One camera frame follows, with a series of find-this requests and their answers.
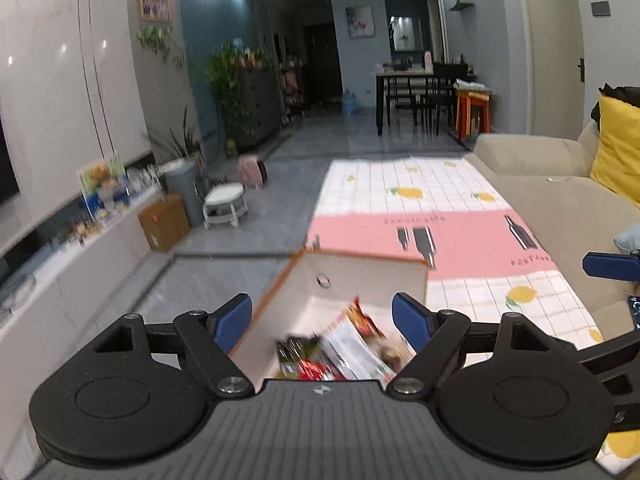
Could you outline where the dark brown cushion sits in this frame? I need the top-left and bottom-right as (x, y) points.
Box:
(590, 82), (640, 121)

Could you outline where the orange storage box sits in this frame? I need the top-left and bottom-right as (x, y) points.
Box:
(227, 247), (431, 381)

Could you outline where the orange stool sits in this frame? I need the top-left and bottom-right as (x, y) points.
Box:
(455, 87), (496, 141)

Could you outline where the clear packet of dark plums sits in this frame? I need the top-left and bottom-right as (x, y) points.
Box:
(377, 337), (416, 373)

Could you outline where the grey plant pot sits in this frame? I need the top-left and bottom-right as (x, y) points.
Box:
(162, 157), (206, 228)

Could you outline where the cluttered shoe rack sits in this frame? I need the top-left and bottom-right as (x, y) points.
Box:
(280, 67), (306, 123)

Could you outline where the lemon print tablecloth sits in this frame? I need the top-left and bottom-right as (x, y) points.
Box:
(305, 157), (640, 476)

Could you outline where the yellow cushion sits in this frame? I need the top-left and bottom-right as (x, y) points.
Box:
(590, 92), (640, 208)

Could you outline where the small red snack packet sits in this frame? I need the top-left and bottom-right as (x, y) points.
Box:
(295, 360), (341, 381)

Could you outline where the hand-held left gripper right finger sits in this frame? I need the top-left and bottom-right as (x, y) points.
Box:
(390, 292), (576, 398)

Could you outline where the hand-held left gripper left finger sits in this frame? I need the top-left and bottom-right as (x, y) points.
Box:
(75, 294), (253, 400)

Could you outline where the pink bag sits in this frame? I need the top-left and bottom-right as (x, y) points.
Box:
(237, 154), (267, 190)

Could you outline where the hanging wall plant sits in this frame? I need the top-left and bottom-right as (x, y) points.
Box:
(136, 25), (186, 68)

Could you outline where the dark drawer cabinet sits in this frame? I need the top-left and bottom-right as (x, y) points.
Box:
(240, 67), (283, 146)

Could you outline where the trailing green plant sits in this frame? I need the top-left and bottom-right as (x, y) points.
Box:
(205, 42), (251, 161)

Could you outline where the brown cardboard carton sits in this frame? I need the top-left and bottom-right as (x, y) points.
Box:
(137, 194), (191, 253)

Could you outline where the long-leaf potted plant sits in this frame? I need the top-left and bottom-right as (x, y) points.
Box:
(145, 105), (206, 171)

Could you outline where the framed wall photo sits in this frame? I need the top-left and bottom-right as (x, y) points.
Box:
(137, 0), (171, 23)

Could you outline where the beige sofa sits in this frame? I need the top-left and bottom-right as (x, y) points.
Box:
(470, 120), (640, 341)

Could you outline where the black television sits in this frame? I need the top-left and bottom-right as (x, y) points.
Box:
(0, 120), (21, 206)

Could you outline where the clutter of small trinkets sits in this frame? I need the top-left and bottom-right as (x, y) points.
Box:
(60, 210), (106, 246)

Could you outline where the wall mirror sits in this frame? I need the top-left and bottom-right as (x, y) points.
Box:
(387, 14), (423, 52)

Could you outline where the black dining chair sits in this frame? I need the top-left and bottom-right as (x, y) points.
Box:
(430, 62), (471, 136)

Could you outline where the long white snack packet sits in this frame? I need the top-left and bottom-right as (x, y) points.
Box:
(320, 317), (401, 381)

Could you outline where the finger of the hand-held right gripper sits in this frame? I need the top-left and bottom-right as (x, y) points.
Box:
(582, 251), (640, 282)
(560, 332), (640, 431)

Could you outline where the teddy bear picture card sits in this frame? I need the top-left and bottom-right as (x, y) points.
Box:
(77, 152), (126, 211)

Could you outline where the dark dining table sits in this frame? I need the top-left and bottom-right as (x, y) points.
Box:
(375, 67), (436, 136)

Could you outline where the white round stool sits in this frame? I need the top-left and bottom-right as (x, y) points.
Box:
(202, 183), (249, 229)

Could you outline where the flower wall picture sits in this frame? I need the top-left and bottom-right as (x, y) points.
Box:
(346, 6), (376, 40)

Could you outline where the dark green snack packet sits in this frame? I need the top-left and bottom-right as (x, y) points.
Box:
(276, 335), (323, 378)

